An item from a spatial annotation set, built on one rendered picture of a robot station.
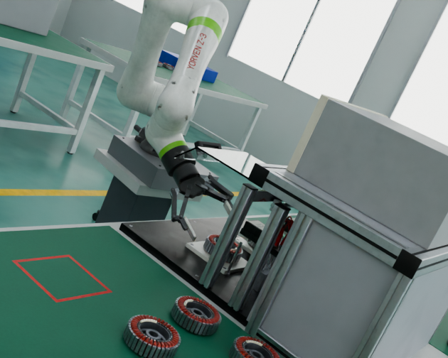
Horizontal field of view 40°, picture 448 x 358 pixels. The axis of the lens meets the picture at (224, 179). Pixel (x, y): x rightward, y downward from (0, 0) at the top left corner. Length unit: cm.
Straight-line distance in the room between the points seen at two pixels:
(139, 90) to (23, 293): 115
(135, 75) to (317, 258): 111
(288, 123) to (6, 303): 598
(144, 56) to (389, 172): 107
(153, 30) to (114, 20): 683
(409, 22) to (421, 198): 535
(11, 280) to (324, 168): 74
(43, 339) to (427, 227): 82
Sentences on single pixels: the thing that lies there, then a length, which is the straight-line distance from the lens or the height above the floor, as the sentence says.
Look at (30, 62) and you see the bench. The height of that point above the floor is 45.
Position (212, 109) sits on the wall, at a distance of 760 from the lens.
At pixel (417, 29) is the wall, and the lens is 664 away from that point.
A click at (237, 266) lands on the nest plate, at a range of 174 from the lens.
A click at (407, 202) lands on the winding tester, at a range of 141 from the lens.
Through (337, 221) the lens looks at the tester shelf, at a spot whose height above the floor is 109.
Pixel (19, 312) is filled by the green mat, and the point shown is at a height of 75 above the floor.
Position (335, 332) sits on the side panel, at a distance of 139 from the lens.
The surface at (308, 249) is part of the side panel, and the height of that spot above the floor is 100.
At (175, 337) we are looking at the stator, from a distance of 126.
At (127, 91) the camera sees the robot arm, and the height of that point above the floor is 101.
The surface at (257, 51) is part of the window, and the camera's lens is 737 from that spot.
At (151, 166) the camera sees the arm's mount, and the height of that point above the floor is 82.
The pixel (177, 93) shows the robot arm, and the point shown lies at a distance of 174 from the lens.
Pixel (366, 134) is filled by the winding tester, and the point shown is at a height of 128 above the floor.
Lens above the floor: 139
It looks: 14 degrees down
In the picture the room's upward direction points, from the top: 24 degrees clockwise
